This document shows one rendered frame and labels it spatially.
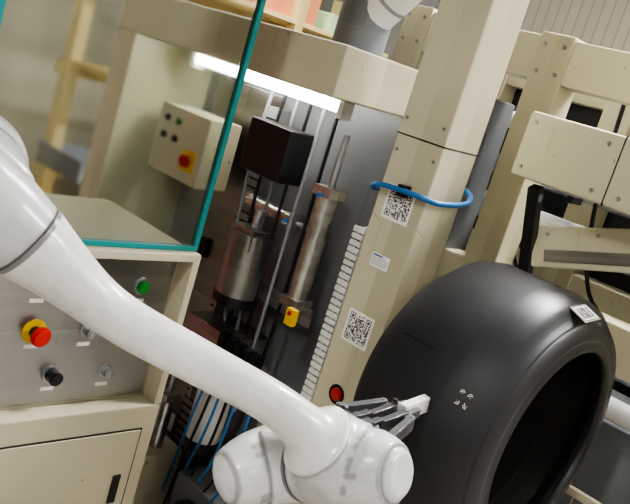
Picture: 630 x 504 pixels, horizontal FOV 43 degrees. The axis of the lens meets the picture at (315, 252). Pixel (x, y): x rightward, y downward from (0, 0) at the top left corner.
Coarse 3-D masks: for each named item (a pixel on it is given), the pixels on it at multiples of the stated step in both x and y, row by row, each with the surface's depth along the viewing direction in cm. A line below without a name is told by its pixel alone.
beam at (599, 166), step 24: (552, 120) 176; (528, 144) 180; (552, 144) 176; (576, 144) 172; (600, 144) 169; (624, 144) 165; (528, 168) 180; (552, 168) 176; (576, 168) 172; (600, 168) 169; (624, 168) 165; (576, 192) 172; (600, 192) 168; (624, 192) 165
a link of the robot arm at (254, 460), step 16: (256, 432) 112; (272, 432) 111; (224, 448) 110; (240, 448) 109; (256, 448) 109; (272, 448) 109; (224, 464) 109; (240, 464) 107; (256, 464) 108; (272, 464) 108; (224, 480) 108; (240, 480) 107; (256, 480) 107; (272, 480) 108; (224, 496) 109; (240, 496) 107; (256, 496) 108; (272, 496) 109; (288, 496) 108
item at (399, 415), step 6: (390, 414) 132; (396, 414) 132; (402, 414) 133; (408, 414) 134; (366, 420) 127; (372, 420) 128; (378, 420) 128; (384, 420) 130; (390, 420) 130; (396, 420) 132; (384, 426) 130; (390, 426) 131
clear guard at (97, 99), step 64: (0, 0) 131; (64, 0) 139; (128, 0) 147; (192, 0) 157; (256, 0) 167; (0, 64) 135; (64, 64) 143; (128, 64) 152; (192, 64) 162; (64, 128) 148; (128, 128) 157; (192, 128) 168; (64, 192) 152; (128, 192) 162; (192, 192) 174
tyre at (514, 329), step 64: (448, 320) 146; (512, 320) 143; (576, 320) 147; (384, 384) 147; (448, 384) 139; (512, 384) 137; (576, 384) 179; (448, 448) 137; (512, 448) 186; (576, 448) 172
